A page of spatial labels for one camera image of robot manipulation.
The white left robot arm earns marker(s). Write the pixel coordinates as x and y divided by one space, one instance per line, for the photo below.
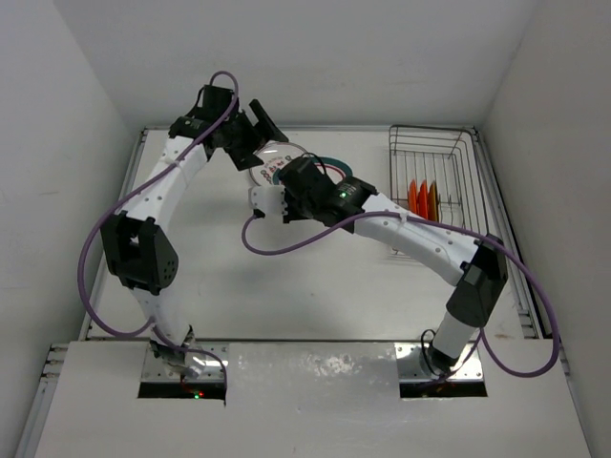
137 249

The orange plastic plate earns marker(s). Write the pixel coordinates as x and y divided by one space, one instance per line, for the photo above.
423 200
413 197

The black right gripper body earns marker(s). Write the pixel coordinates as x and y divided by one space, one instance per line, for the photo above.
298 209

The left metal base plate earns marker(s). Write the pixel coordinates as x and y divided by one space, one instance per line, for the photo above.
204 368

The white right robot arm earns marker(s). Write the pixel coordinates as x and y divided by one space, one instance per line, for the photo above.
476 269

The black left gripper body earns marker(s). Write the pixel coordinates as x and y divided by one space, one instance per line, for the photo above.
240 138

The grey wire dish rack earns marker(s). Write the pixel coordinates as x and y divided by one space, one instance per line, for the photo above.
447 157

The yellow rimmed dark plate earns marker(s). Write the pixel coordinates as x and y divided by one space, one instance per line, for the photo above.
433 211

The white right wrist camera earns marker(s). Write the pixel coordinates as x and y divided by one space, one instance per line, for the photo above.
267 201

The plain white plate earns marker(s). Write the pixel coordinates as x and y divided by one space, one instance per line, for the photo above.
336 169

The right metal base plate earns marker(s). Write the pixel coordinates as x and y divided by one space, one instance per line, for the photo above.
412 368

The white plate red lettering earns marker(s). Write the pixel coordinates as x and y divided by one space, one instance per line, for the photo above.
274 155

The metal base plate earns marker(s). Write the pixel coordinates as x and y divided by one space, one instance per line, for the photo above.
412 368
204 368

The white front cover panel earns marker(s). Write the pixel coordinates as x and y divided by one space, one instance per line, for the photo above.
302 400

